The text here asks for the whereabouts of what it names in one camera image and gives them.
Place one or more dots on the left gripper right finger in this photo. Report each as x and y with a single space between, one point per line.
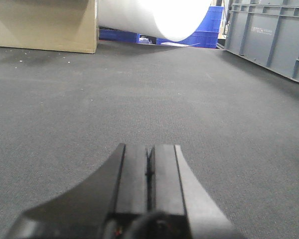
176 191

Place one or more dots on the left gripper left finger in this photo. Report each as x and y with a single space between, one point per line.
117 188

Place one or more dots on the blue plastic crate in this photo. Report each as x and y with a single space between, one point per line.
205 36

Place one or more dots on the white foam roll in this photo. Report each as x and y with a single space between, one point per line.
174 20

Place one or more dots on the grey plastic crate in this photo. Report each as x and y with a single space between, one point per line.
266 32

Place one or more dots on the cardboard box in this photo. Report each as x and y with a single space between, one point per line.
57 25

